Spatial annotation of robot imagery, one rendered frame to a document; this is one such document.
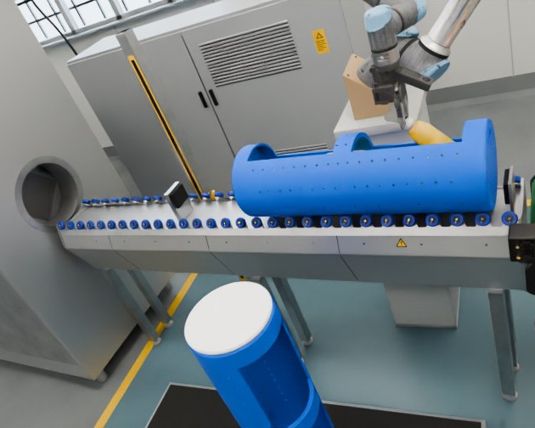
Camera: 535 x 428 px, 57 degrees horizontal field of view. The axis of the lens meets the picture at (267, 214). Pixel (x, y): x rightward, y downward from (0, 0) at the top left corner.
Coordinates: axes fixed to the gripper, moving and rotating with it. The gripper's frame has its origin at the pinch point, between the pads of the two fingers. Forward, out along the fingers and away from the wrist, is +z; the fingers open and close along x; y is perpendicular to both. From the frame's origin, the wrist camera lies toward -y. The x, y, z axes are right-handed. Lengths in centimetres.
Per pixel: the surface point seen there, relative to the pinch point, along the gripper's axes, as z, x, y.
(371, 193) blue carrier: 16.4, 14.5, 10.8
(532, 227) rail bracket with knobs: 26.0, 19.3, -34.3
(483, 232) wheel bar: 34.4, 12.1, -20.6
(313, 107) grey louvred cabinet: 57, -136, 97
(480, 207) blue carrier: 23.9, 13.0, -20.6
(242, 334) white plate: 23, 69, 35
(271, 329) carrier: 27, 64, 30
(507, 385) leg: 117, 11, -23
